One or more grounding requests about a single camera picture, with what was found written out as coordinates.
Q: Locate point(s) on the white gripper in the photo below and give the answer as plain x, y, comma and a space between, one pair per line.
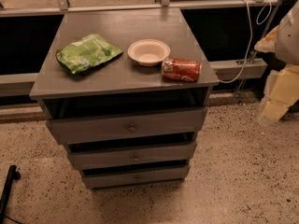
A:
288, 41

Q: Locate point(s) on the grey bottom drawer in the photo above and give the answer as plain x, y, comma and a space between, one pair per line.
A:
136, 177

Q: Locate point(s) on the grey drawer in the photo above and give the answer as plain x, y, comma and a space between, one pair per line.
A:
136, 177
102, 128
131, 155

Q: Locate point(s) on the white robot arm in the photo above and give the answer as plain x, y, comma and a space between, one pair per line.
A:
287, 44

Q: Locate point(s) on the grey wooden drawer cabinet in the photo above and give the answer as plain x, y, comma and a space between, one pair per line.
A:
167, 96

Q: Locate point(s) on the grey top drawer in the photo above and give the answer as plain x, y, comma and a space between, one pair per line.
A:
102, 128

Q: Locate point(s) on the grey middle drawer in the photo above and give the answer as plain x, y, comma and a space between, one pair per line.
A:
131, 155

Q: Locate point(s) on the slanted metal pole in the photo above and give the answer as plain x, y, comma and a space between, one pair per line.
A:
266, 44

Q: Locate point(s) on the red soda can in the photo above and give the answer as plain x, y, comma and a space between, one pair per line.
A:
181, 69

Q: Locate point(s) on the white paper bowl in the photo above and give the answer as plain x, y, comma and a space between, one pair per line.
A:
148, 52

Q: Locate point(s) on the green chip bag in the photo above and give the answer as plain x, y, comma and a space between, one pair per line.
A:
86, 53

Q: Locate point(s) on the grey metal railing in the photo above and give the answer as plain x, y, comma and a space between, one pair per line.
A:
32, 30

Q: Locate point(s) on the black floor stand leg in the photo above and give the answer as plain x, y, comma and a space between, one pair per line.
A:
12, 175

